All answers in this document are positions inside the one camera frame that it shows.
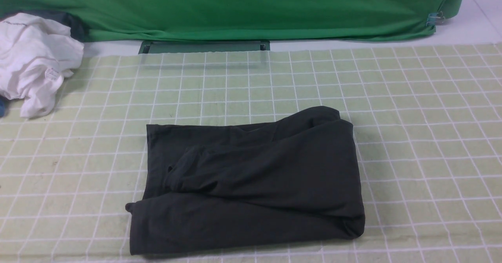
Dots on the green backdrop cloth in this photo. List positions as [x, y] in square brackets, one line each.
[364, 20]

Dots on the green metal base bracket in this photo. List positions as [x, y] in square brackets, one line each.
[202, 46]

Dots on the blue garment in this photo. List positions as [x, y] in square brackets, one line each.
[3, 107]

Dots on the light green checkered table mat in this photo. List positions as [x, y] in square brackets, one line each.
[427, 124]

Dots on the dark gray long-sleeved shirt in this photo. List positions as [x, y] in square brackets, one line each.
[207, 187]

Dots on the crumpled white shirt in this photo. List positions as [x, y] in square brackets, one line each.
[37, 55]

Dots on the metal binder clip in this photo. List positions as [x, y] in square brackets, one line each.
[435, 19]

